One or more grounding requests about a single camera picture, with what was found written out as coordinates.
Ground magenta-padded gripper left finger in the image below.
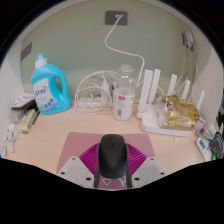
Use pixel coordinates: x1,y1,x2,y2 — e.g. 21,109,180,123
56,142,101,190

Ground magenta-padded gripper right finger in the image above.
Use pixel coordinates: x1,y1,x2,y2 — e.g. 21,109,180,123
124,142,167,190

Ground black computer mouse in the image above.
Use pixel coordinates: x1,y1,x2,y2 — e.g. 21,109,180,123
97,133,128,180

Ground pink mouse pad with drawing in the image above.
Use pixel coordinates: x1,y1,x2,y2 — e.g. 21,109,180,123
56,131,156,191

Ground white router with antennas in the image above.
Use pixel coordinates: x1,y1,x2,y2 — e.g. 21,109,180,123
135,68,207,138

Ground gold foil bag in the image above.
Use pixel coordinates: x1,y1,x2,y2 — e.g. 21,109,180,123
161,94,201,129

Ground beige tube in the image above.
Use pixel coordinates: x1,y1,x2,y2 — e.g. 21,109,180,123
18,109,38,134

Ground white power strip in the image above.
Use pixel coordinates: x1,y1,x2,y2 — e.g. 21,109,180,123
75,96,111,109

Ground clear plastic bottle white label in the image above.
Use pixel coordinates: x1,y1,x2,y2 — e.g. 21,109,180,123
112,63,137,122

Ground blue detergent bottle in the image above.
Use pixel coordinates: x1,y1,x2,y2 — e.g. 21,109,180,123
29,52,73,116

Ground coiled white cable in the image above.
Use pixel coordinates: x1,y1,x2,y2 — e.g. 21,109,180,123
73,69,116,114

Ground brush with dark handle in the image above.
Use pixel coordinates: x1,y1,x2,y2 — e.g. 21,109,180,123
9,93,38,124

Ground white charger cables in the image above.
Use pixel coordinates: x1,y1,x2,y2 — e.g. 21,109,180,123
176,46,201,101

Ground grey wall plate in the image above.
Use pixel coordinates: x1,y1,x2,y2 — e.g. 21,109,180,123
20,41,33,62

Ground white cable from wall socket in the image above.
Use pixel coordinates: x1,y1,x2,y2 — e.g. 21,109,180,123
104,14,146,84

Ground white wall charger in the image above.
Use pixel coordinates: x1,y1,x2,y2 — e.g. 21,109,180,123
181,30,196,52

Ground dark grey wall socket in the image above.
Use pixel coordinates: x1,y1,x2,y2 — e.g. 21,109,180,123
105,10,129,26

